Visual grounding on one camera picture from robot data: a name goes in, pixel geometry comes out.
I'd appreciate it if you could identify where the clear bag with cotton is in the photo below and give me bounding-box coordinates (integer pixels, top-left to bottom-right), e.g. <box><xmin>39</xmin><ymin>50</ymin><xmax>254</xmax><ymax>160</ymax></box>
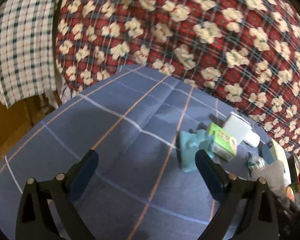
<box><xmin>250</xmin><ymin>160</ymin><xmax>289</xmax><ymax>197</ymax></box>

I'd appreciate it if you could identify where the green white checked cloth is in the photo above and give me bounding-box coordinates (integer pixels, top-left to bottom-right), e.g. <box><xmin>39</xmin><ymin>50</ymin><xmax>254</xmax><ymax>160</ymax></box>
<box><xmin>0</xmin><ymin>0</ymin><xmax>59</xmax><ymax>108</ymax></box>

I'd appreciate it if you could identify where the green white tissue pack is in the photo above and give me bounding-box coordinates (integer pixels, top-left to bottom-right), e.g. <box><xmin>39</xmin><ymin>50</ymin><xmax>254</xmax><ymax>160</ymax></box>
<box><xmin>206</xmin><ymin>122</ymin><xmax>237</xmax><ymax>161</ymax></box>

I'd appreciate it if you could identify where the white sponge block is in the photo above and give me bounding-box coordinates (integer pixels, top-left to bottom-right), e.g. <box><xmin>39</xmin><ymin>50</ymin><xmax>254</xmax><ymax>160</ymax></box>
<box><xmin>223</xmin><ymin>112</ymin><xmax>252</xmax><ymax>144</ymax></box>

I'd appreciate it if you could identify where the round silver metal tin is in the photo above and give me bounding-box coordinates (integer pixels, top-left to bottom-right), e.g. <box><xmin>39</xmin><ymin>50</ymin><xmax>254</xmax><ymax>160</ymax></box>
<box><xmin>288</xmin><ymin>153</ymin><xmax>300</xmax><ymax>206</ymax></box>

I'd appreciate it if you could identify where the red plaid teddy bear blanket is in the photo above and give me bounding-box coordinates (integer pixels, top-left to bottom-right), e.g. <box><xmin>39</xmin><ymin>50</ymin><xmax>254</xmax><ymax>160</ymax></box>
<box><xmin>56</xmin><ymin>0</ymin><xmax>300</xmax><ymax>157</ymax></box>

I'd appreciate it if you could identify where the white gauze roll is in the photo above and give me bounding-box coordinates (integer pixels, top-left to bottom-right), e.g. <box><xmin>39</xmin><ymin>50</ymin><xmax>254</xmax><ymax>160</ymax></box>
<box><xmin>243</xmin><ymin>130</ymin><xmax>260</xmax><ymax>148</ymax></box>

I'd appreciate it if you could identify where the blue checked tablecloth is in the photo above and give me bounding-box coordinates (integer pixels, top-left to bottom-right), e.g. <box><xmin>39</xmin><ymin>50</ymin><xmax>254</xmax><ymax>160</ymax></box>
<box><xmin>0</xmin><ymin>66</ymin><xmax>233</xmax><ymax>239</ymax></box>

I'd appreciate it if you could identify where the cotton swab plastic bag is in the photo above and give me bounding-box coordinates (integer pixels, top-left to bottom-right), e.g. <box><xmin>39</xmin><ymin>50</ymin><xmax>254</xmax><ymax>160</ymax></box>
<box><xmin>247</xmin><ymin>153</ymin><xmax>267</xmax><ymax>172</ymax></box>

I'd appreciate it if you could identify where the teal blue cloth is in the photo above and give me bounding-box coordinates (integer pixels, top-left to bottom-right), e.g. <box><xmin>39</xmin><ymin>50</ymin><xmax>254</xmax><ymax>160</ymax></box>
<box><xmin>179</xmin><ymin>129</ymin><xmax>215</xmax><ymax>172</ymax></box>

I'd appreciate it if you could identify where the yellow patterned tissue box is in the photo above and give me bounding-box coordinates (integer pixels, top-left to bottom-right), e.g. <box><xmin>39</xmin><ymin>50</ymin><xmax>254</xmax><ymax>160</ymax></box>
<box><xmin>261</xmin><ymin>138</ymin><xmax>291</xmax><ymax>186</ymax></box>

